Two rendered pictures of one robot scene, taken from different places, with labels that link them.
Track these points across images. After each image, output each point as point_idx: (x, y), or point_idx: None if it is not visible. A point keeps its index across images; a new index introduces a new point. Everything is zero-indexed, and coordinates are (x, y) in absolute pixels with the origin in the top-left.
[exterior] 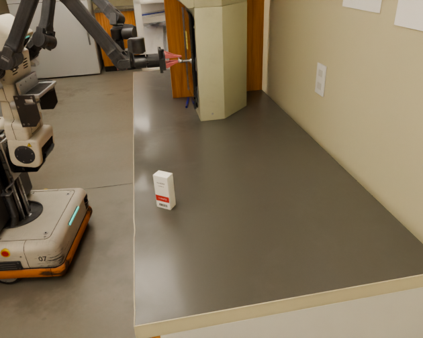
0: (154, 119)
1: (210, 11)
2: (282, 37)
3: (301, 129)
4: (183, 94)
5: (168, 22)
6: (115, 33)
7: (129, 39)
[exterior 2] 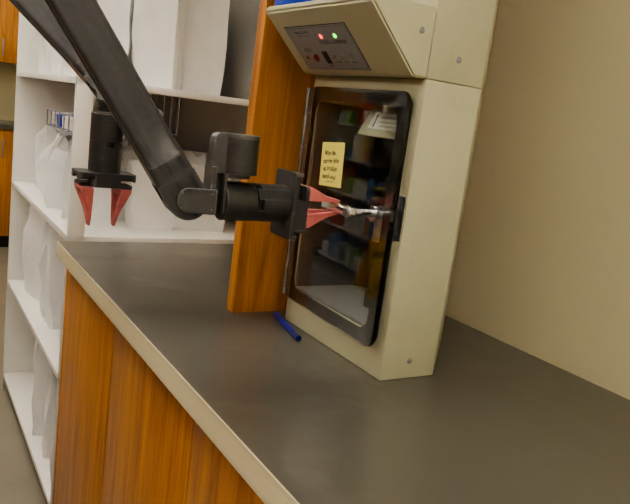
0: (241, 372)
1: (457, 96)
2: (518, 191)
3: None
4: (259, 304)
5: (260, 119)
6: (108, 124)
7: (224, 135)
